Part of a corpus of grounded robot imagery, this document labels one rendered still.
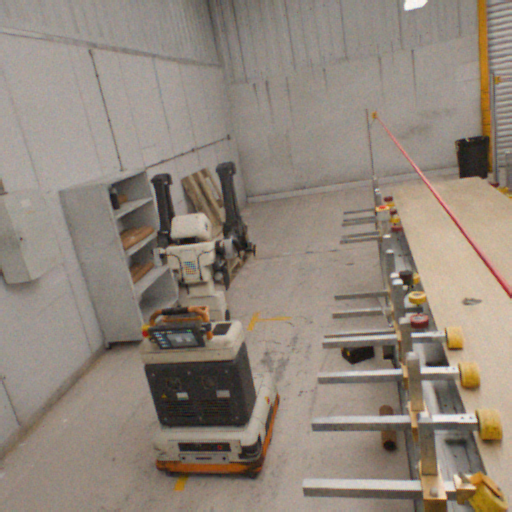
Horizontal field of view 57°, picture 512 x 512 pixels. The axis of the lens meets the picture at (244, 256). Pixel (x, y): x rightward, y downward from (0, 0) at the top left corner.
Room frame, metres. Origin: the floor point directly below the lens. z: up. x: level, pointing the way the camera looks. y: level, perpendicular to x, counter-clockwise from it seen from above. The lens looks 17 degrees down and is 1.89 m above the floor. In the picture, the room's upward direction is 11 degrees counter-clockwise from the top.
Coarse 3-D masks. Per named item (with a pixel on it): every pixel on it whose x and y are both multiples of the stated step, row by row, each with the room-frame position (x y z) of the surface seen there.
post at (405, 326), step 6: (402, 318) 1.43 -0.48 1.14; (408, 318) 1.43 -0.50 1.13; (402, 324) 1.41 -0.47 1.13; (408, 324) 1.41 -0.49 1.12; (402, 330) 1.41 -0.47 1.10; (408, 330) 1.41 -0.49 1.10; (402, 336) 1.41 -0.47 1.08; (408, 336) 1.41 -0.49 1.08; (402, 342) 1.41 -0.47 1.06; (408, 342) 1.41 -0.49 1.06; (402, 348) 1.41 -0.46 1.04; (408, 348) 1.41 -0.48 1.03; (402, 354) 1.44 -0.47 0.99; (408, 390) 1.41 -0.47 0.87; (408, 396) 1.41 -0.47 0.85; (408, 414) 1.45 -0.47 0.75
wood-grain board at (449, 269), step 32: (416, 192) 4.23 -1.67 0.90; (448, 192) 3.99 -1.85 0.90; (480, 192) 3.78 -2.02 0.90; (416, 224) 3.24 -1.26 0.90; (448, 224) 3.09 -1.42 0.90; (480, 224) 2.96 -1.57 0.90; (416, 256) 2.60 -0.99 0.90; (448, 256) 2.51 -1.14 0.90; (448, 288) 2.09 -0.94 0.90; (480, 288) 2.02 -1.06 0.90; (448, 320) 1.78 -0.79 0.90; (480, 320) 1.73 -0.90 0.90; (448, 352) 1.55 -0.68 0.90; (480, 352) 1.51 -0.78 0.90; (480, 384) 1.33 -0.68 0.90; (480, 448) 1.06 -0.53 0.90
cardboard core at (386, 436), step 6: (384, 408) 2.39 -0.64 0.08; (390, 408) 2.39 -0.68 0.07; (384, 414) 2.33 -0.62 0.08; (390, 414) 2.33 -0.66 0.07; (384, 432) 2.19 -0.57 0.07; (390, 432) 2.18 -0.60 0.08; (384, 438) 2.14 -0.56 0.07; (390, 438) 2.13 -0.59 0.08; (396, 438) 2.16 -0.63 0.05; (384, 444) 2.16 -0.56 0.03; (390, 444) 2.16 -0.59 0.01; (396, 444) 2.12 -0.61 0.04; (390, 450) 2.13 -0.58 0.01
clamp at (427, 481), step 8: (440, 472) 0.93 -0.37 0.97; (424, 480) 0.92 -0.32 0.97; (432, 480) 0.91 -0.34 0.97; (440, 480) 0.91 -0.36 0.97; (424, 488) 0.89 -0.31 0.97; (440, 488) 0.88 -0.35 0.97; (424, 496) 0.87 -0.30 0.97; (440, 496) 0.86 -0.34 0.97; (424, 504) 0.87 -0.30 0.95; (432, 504) 0.86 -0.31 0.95; (440, 504) 0.86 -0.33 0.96
